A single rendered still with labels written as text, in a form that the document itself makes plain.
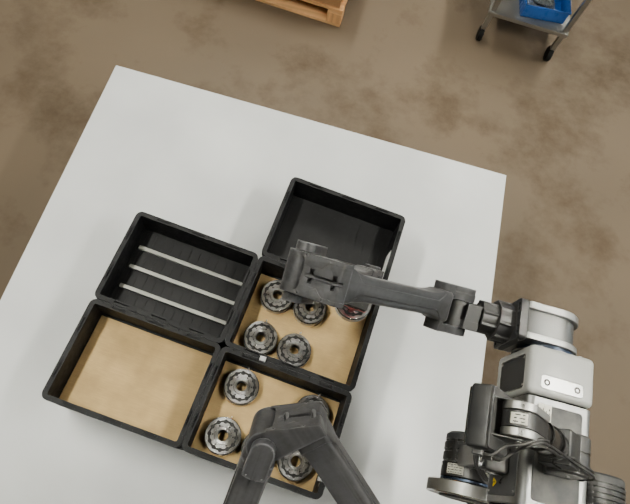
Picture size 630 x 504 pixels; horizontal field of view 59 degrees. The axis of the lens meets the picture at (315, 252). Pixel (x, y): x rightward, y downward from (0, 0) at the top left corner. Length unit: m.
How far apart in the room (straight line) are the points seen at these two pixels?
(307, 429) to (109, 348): 0.99
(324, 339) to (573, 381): 0.82
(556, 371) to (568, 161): 2.43
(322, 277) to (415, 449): 1.07
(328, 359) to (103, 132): 1.18
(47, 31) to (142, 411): 2.40
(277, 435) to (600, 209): 2.78
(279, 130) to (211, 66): 1.16
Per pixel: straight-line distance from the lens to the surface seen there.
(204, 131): 2.20
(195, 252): 1.84
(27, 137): 3.18
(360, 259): 1.87
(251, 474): 0.94
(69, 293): 2.00
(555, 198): 3.34
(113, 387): 1.76
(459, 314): 1.20
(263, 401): 1.71
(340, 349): 1.76
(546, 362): 1.18
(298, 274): 0.96
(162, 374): 1.74
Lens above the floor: 2.53
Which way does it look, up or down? 67 degrees down
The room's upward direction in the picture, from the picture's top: 19 degrees clockwise
